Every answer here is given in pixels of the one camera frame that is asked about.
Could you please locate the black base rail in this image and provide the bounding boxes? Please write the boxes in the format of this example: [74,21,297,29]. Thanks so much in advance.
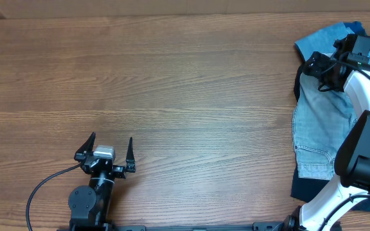
[58,221,300,231]

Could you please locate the light blue denim shorts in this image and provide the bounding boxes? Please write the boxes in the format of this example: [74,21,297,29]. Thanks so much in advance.
[292,65,357,180]

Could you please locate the dark navy garment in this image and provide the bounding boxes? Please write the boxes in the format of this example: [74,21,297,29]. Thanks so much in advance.
[290,21,370,213]

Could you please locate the medium blue ripped jeans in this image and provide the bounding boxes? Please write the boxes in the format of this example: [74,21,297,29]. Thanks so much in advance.
[295,21,370,63]

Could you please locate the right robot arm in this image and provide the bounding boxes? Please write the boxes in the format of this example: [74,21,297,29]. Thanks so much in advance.
[281,34,370,230]

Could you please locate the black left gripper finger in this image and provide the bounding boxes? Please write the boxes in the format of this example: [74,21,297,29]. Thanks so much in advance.
[126,137,136,167]
[75,132,96,155]

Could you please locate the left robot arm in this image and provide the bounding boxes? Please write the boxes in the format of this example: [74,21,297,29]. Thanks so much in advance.
[68,133,136,230]

